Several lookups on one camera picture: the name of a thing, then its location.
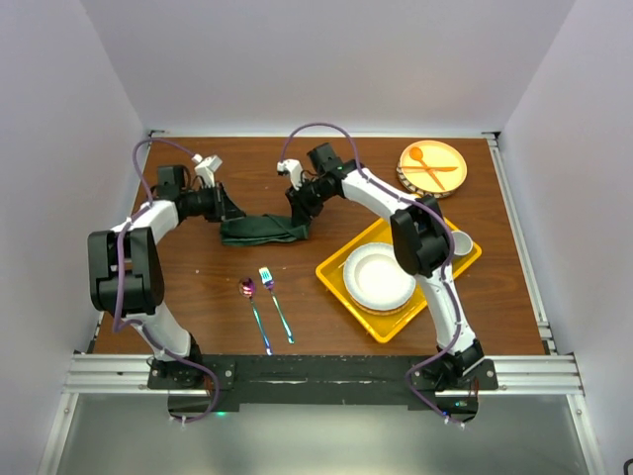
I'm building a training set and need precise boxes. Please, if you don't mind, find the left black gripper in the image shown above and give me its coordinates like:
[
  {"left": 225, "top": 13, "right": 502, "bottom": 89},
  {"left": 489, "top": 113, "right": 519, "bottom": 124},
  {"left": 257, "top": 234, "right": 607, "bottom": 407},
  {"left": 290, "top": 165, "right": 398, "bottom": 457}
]
[{"left": 181, "top": 180, "right": 245, "bottom": 223}]

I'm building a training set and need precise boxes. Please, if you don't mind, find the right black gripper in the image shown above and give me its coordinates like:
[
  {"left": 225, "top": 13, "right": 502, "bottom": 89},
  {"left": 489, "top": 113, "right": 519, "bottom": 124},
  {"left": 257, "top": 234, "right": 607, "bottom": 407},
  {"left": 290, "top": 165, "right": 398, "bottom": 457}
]
[{"left": 286, "top": 177, "right": 335, "bottom": 228}]

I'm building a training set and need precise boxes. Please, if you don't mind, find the dark green cloth napkin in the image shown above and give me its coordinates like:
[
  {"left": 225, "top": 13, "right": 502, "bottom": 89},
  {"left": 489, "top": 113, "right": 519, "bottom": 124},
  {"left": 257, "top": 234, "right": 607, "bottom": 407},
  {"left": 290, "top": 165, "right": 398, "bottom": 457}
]
[{"left": 220, "top": 214, "right": 309, "bottom": 247}]

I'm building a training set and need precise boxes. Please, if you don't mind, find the iridescent metal fork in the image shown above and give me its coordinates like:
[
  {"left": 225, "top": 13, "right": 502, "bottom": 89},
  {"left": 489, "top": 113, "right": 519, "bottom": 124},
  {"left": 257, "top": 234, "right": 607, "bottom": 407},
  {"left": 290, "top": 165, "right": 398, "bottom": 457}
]
[{"left": 258, "top": 267, "right": 295, "bottom": 344}]

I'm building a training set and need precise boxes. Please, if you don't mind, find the iridescent metal spoon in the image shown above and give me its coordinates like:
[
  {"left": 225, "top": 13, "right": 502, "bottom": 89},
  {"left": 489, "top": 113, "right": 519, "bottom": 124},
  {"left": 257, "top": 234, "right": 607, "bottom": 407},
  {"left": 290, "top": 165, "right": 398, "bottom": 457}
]
[{"left": 238, "top": 277, "right": 273, "bottom": 356}]

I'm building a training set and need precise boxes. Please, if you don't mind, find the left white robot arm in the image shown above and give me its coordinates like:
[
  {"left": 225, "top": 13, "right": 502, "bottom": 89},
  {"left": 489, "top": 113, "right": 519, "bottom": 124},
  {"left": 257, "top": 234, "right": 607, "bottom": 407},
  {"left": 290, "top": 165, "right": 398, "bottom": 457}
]
[{"left": 87, "top": 156, "right": 244, "bottom": 388}]

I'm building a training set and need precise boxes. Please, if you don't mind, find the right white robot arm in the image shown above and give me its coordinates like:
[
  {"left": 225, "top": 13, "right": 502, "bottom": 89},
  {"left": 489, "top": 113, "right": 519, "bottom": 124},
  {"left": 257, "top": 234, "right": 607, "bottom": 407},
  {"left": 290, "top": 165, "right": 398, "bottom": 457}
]
[{"left": 277, "top": 143, "right": 484, "bottom": 389}]

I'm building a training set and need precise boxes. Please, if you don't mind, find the yellow plastic tray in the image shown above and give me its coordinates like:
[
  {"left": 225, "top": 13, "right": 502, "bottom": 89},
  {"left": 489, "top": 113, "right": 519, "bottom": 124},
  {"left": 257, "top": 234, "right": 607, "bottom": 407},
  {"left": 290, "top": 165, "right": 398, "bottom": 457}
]
[{"left": 316, "top": 213, "right": 484, "bottom": 344}]

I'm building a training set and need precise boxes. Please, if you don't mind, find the white ceramic plate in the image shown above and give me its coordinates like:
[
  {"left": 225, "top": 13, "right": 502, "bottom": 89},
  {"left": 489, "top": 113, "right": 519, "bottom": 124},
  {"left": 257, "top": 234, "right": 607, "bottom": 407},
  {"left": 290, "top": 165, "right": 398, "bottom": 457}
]
[{"left": 343, "top": 242, "right": 416, "bottom": 313}]

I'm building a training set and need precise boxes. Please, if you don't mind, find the wicker plate holder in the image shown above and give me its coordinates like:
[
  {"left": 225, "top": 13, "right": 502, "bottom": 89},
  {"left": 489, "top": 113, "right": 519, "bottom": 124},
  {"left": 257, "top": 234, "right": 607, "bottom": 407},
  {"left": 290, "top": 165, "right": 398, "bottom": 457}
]
[{"left": 396, "top": 166, "right": 453, "bottom": 199}]

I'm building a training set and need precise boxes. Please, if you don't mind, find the orange plastic spoon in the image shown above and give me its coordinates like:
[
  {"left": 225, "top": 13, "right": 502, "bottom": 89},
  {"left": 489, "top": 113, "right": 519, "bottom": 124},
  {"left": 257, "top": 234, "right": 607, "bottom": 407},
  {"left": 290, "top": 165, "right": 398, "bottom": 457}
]
[{"left": 408, "top": 146, "right": 444, "bottom": 190}]

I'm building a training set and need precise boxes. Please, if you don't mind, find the orange plastic knife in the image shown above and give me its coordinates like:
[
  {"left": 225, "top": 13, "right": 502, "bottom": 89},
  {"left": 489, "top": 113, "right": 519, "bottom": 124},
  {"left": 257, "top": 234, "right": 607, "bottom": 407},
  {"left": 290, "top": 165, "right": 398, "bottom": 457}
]
[{"left": 401, "top": 165, "right": 458, "bottom": 172}]

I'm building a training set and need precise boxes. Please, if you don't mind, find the orange round plate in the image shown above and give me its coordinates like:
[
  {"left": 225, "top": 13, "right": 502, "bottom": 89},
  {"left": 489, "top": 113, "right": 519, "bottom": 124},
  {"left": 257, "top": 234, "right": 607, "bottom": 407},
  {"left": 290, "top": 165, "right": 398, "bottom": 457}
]
[{"left": 397, "top": 140, "right": 468, "bottom": 193}]

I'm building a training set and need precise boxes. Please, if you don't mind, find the grey ceramic mug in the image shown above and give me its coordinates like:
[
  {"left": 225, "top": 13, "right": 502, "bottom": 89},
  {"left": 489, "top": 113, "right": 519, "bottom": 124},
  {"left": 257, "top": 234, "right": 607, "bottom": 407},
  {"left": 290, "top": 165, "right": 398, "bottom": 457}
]
[{"left": 452, "top": 230, "right": 474, "bottom": 258}]

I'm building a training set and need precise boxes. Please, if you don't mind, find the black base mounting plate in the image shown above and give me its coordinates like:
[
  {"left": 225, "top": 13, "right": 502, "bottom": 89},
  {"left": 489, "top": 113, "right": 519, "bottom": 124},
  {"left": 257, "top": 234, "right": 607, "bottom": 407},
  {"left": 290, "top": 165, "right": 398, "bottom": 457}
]
[{"left": 147, "top": 354, "right": 498, "bottom": 422}]

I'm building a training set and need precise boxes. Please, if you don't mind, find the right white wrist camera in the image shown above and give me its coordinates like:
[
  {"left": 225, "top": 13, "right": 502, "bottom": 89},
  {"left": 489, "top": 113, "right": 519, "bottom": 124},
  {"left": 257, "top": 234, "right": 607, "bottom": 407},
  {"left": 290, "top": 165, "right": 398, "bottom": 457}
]
[{"left": 276, "top": 159, "right": 304, "bottom": 190}]

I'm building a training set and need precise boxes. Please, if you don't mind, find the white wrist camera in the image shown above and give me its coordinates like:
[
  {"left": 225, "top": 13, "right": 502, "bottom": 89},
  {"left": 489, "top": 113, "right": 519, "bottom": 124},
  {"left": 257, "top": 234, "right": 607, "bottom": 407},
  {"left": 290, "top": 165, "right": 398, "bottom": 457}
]
[
  {"left": 276, "top": 159, "right": 304, "bottom": 190},
  {"left": 192, "top": 154, "right": 223, "bottom": 187}
]

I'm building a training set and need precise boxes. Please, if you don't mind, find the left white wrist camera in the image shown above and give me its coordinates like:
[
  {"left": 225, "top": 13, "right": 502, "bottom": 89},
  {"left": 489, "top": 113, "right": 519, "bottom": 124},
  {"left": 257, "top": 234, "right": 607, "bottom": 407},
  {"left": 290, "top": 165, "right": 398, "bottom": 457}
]
[{"left": 192, "top": 154, "right": 223, "bottom": 187}]

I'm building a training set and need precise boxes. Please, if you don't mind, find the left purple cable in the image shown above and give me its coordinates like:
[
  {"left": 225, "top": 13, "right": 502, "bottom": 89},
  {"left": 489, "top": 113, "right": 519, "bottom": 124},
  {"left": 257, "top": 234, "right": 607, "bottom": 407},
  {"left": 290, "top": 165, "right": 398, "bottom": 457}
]
[{"left": 112, "top": 138, "right": 222, "bottom": 425}]

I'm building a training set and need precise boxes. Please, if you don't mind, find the aluminium right frame rail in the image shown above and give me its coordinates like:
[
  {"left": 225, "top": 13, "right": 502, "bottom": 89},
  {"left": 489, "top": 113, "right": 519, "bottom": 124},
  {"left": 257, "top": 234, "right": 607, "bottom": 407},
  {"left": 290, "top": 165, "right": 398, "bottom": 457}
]
[{"left": 483, "top": 133, "right": 558, "bottom": 355}]

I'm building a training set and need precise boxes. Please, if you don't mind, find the aluminium frame rail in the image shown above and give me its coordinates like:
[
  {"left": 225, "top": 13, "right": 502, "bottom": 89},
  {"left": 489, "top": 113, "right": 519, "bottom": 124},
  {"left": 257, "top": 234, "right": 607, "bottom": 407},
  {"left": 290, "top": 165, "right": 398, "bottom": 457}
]
[
  {"left": 62, "top": 354, "right": 585, "bottom": 396},
  {"left": 483, "top": 133, "right": 558, "bottom": 355}
]

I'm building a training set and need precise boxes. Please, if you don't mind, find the aluminium front frame rail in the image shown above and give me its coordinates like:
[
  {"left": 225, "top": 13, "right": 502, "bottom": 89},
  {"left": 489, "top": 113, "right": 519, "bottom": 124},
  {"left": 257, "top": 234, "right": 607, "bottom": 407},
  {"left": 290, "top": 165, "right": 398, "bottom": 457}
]
[{"left": 62, "top": 354, "right": 585, "bottom": 396}]

